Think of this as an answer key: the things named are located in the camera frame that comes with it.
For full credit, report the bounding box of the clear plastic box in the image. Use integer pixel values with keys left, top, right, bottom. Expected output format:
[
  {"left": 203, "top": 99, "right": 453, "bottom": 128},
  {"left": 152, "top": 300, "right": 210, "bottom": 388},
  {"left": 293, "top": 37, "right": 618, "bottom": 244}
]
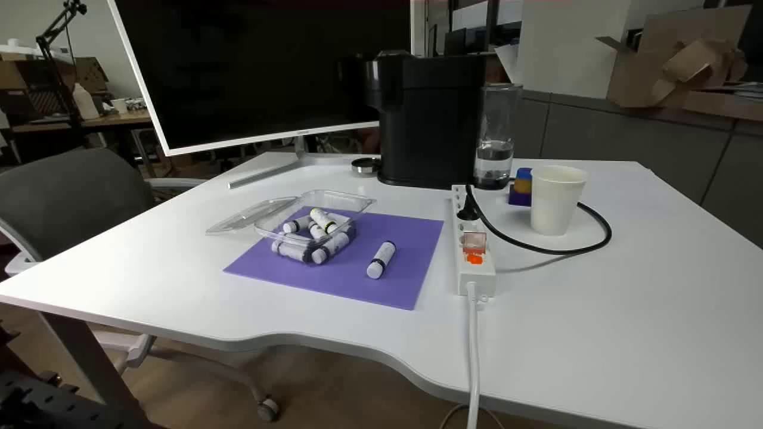
[{"left": 272, "top": 187, "right": 376, "bottom": 239}]

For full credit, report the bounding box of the round metal drip tray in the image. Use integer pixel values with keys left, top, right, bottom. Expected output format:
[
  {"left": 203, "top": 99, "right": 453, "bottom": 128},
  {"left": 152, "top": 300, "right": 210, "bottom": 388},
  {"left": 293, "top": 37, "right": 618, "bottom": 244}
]
[{"left": 351, "top": 155, "right": 386, "bottom": 180}]

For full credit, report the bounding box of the purple paper mat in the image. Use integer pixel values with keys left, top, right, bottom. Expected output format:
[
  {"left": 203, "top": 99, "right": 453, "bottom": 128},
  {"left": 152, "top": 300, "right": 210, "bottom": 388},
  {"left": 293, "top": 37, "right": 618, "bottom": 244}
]
[{"left": 222, "top": 205, "right": 446, "bottom": 313}]

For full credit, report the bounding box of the black coffee machine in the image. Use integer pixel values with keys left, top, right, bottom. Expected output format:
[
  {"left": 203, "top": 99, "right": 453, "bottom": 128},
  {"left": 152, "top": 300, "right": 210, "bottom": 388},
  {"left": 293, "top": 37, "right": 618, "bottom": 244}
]
[{"left": 365, "top": 51, "right": 489, "bottom": 192}]

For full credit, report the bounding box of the clear plastic lid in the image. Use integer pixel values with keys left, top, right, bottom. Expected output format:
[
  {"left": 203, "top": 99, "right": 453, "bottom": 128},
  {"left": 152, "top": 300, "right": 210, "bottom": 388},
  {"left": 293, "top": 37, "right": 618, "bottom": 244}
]
[{"left": 205, "top": 196, "right": 303, "bottom": 239}]

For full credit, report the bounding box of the small blue and yellow block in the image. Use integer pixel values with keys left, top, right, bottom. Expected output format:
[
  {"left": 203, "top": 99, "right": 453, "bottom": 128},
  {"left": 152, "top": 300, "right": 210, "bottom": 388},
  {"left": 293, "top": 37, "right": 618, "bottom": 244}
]
[{"left": 507, "top": 164, "right": 537, "bottom": 210}]

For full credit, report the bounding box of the white paper cup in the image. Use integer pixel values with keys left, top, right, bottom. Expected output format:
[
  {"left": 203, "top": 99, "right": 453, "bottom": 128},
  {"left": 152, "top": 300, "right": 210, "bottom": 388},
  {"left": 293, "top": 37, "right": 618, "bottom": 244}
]
[{"left": 530, "top": 163, "right": 592, "bottom": 239}]

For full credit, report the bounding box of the white framed computer monitor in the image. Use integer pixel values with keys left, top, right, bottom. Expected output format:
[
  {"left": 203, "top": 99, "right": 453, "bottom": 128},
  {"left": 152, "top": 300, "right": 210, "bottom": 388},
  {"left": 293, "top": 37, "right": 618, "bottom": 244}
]
[{"left": 105, "top": 0, "right": 416, "bottom": 161}]

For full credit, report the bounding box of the white panel board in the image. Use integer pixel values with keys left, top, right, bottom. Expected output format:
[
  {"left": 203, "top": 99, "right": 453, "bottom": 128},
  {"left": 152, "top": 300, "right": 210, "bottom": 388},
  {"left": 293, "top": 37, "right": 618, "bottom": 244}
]
[{"left": 512, "top": 0, "right": 637, "bottom": 102}]

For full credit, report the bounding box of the grey cabinet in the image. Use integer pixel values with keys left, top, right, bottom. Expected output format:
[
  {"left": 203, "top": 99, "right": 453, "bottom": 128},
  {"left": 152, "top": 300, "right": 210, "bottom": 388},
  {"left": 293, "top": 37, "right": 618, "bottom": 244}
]
[{"left": 507, "top": 89, "right": 763, "bottom": 251}]

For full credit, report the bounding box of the grey office chair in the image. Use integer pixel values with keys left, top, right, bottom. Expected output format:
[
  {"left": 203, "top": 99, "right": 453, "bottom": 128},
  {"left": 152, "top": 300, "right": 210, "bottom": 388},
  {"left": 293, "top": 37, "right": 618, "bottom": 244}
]
[{"left": 0, "top": 146, "right": 286, "bottom": 425}]

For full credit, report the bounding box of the white plastic bottle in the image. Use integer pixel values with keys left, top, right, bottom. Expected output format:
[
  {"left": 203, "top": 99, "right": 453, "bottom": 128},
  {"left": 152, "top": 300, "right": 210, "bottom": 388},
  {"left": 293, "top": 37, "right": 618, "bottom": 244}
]
[{"left": 68, "top": 82, "right": 102, "bottom": 123}]

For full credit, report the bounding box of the brown cardboard box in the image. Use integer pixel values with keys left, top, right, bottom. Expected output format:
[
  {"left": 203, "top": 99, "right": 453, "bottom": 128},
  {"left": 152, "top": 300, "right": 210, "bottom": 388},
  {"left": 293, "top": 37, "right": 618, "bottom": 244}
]
[{"left": 595, "top": 5, "right": 754, "bottom": 113}]

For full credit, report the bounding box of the dark table leg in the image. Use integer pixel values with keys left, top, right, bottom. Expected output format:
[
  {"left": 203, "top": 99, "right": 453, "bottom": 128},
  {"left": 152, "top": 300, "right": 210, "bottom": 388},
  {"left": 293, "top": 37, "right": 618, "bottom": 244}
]
[{"left": 38, "top": 311, "right": 150, "bottom": 429}]

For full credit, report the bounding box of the wooden background desk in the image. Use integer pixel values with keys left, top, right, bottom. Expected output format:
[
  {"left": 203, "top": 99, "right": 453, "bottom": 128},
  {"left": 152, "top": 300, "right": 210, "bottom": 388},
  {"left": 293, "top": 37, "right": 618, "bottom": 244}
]
[{"left": 0, "top": 107, "right": 155, "bottom": 164}]

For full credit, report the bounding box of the white power strip orange switch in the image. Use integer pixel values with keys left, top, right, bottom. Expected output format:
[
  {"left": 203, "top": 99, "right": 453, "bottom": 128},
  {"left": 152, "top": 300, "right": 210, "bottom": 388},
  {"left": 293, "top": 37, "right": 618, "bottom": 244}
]
[{"left": 447, "top": 182, "right": 500, "bottom": 298}]

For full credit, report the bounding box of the white power strip cable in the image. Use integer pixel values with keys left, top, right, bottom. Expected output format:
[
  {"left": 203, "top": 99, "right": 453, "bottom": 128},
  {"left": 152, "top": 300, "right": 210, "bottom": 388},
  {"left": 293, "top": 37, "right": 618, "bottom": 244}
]
[{"left": 462, "top": 280, "right": 487, "bottom": 429}]

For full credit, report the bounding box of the black power cable with plug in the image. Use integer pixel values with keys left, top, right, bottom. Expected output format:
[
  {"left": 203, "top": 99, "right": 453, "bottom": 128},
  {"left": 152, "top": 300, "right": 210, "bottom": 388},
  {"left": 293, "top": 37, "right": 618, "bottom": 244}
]
[{"left": 458, "top": 182, "right": 614, "bottom": 257}]

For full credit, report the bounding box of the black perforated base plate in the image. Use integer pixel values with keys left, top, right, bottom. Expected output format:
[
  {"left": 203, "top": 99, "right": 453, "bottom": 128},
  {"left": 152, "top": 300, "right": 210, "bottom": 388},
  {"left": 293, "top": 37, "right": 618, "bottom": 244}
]
[{"left": 0, "top": 368, "right": 123, "bottom": 429}]

